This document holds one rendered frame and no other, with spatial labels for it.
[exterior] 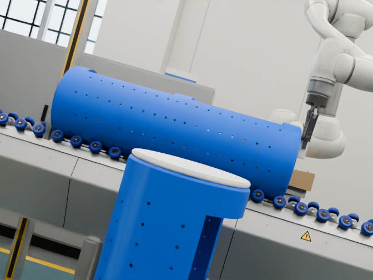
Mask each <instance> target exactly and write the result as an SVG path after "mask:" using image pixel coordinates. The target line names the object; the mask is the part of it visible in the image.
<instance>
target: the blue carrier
mask: <svg viewBox="0 0 373 280"><path fill-rule="evenodd" d="M87 95H88V96H87ZM120 105H121V106H120ZM132 108H133V109H132ZM143 111H144V112H143ZM75 114H76V115H75ZM155 114H156V115H155ZM174 120H175V121H174ZM184 123H185V124H184ZM109 124H110V125H109ZM51 125H52V129H53V131H55V130H61V131H63V133H64V138H65V139H68V140H70V139H71V138H72V137H73V136H81V137H82V138H83V143H82V144H85V145H88V146H89V145H90V144H91V143H92V142H94V141H98V142H100V143H101V144H102V150H104V151H108V152H109V150H110V149H111V148H112V147H118V148H120V149H121V152H122V154H121V156H125V157H129V155H130V154H131V153H132V150H133V149H135V148H139V149H146V150H150V151H155V152H159V153H164V154H168V155H171V156H175V157H179V158H183V159H187V160H190V161H193V162H197V163H201V164H204V165H206V166H210V167H213V168H216V169H220V170H222V171H225V172H228V173H231V174H234V175H236V176H239V177H241V178H244V179H246V180H248V181H249V182H250V184H251V185H250V187H249V189H250V194H252V191H253V190H255V189H260V190H262V191H263V192H264V194H265V197H264V198H265V199H268V200H271V201H273V199H274V197H276V196H283V197H284V195H285V192H286V190H287V188H288V185H289V182H290V179H291V176H292V173H293V170H294V167H295V163H296V159H297V156H298V152H299V147H300V142H301V128H300V127H299V126H295V125H292V124H288V123H285V122H283V124H277V123H274V122H270V121H266V120H263V119H260V118H255V117H252V116H248V115H245V114H241V113H238V112H234V111H230V110H227V109H223V108H219V107H216V106H212V105H209V104H205V103H201V102H197V101H195V98H194V97H190V96H186V95H183V94H180V93H176V94H175V95H173V94H169V93H165V92H161V91H157V90H154V89H151V88H147V87H143V86H139V85H137V84H132V83H129V82H125V81H121V80H118V79H115V78H111V77H107V76H103V75H100V74H97V72H96V71H95V70H92V69H89V68H85V67H81V66H74V67H72V68H70V69H69V70H68V71H67V72H66V73H65V74H64V76H63V77H62V79H61V81H60V82H59V85H58V87H57V89H56V92H55V94H54V98H53V102H52V108H51ZM195 126H197V127H195ZM120 127H121V128H120ZM131 130H132V131H131ZM208 130H209V131H208ZM220 133H221V134H220ZM143 134H144V135H143ZM232 136H233V138H232ZM154 137H155V138H154ZM164 140H165V141H164ZM244 140H245V141H244ZM173 142H174V144H173ZM256 143H257V144H256ZM184 146H185V147H184ZM269 147H270V148H269ZM195 149H197V151H196V150H195ZM219 156H221V157H219ZM232 160H233V161H232ZM244 163H245V164H244ZM256 167H257V168H256ZM269 171H270V172H269Z"/></svg>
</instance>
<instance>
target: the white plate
mask: <svg viewBox="0 0 373 280"><path fill-rule="evenodd" d="M132 155H133V156H135V157H137V158H139V159H141V160H143V161H146V162H148V163H151V164H154V165H156V166H159V167H162V168H165V169H168V170H171V171H174V172H178V173H181V174H184V175H187V176H191V177H195V178H199V179H202V180H205V181H209V182H214V183H218V184H223V185H226V186H231V187H237V188H248V187H250V185H251V184H250V182H249V181H248V180H246V179H244V178H241V177H239V176H236V175H234V174H231V173H228V172H225V171H222V170H220V169H216V168H213V167H210V166H206V165H204V164H201V163H197V162H193V161H190V160H187V159H183V158H179V157H175V156H171V155H168V154H164V153H159V152H155V151H150V150H146V149H139V148H135V149H133V150H132Z"/></svg>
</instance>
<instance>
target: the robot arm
mask: <svg viewBox="0 0 373 280"><path fill-rule="evenodd" d="M304 13H305V16H306V19H307V20H308V22H309V23H310V24H311V26H312V28H313V29H314V31H315V32H316V33H317V34H318V35H319V36H320V37H321V38H323V39H324V41H323V42H322V43H321V44H320V45H319V47H318V49H317V52H316V54H315V57H314V60H313V63H312V67H311V77H310V81H309V85H308V88H307V92H308V93H309V94H308V96H307V98H306V102H305V103H306V104H307V105H310V106H311V108H310V109H309V110H308V111H307V115H306V120H305V123H301V122H299V121H298V117H297V115H296V114H295V113H294V112H292V111H290V110H287V109H275V110H273V111H272V112H271V113H270V114H269V116H268V118H267V119H266V121H270V122H274V123H277V124H283V122H285V123H288V124H292V125H295V126H299V127H300V128H301V142H300V147H299V152H298V156H297V158H300V159H305V157H310V158H316V159H332V158H336V157H338V156H340V155H342V153H343V152H344V150H345V147H346V137H345V135H344V133H343V131H340V123H339V120H338V119H337V118H335V117H336V112H337V108H338V106H339V102H340V97H341V93H342V89H343V86H344V84H345V85H347V86H350V87H352V88H355V89H359V90H361V91H365V92H372V93H373V56H371V55H369V54H365V53H364V52H363V51H362V50H361V49H360V48H359V47H358V46H356V45H355V40H356V39H358V38H359V37H360V35H361V33H362V32H363V31H367V30H369V29H370V28H371V27H372V26H373V5H372V4H371V3H369V2H367V1H365V0H306V1H305V4H304Z"/></svg>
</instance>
